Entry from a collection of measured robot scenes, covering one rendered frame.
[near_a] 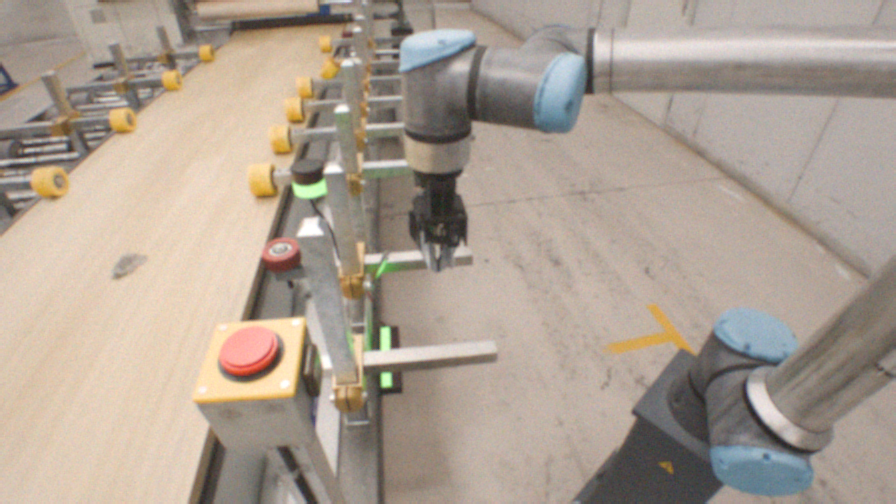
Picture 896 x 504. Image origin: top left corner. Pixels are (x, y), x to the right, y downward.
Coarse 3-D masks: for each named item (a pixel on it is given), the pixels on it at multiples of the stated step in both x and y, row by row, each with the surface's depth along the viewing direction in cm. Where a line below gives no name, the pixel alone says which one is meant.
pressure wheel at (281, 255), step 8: (280, 240) 93; (288, 240) 93; (264, 248) 91; (272, 248) 91; (280, 248) 90; (288, 248) 91; (296, 248) 91; (264, 256) 89; (272, 256) 89; (280, 256) 89; (288, 256) 89; (296, 256) 91; (272, 264) 89; (280, 264) 89; (288, 264) 90; (296, 264) 91; (280, 272) 90; (288, 280) 96
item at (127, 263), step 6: (120, 258) 87; (126, 258) 88; (132, 258) 87; (138, 258) 88; (144, 258) 89; (120, 264) 85; (126, 264) 86; (132, 264) 86; (138, 264) 87; (114, 270) 85; (120, 270) 85; (126, 270) 85; (132, 270) 85; (114, 276) 83; (120, 276) 84
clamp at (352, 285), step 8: (360, 248) 97; (360, 256) 95; (360, 264) 93; (360, 272) 91; (344, 280) 89; (352, 280) 89; (360, 280) 90; (344, 288) 89; (352, 288) 89; (360, 288) 89; (344, 296) 90; (352, 296) 91; (360, 296) 91
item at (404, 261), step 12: (408, 252) 98; (456, 252) 98; (468, 252) 97; (300, 264) 94; (336, 264) 94; (372, 264) 95; (396, 264) 96; (408, 264) 96; (420, 264) 97; (456, 264) 98; (468, 264) 98; (276, 276) 93; (288, 276) 94; (300, 276) 94
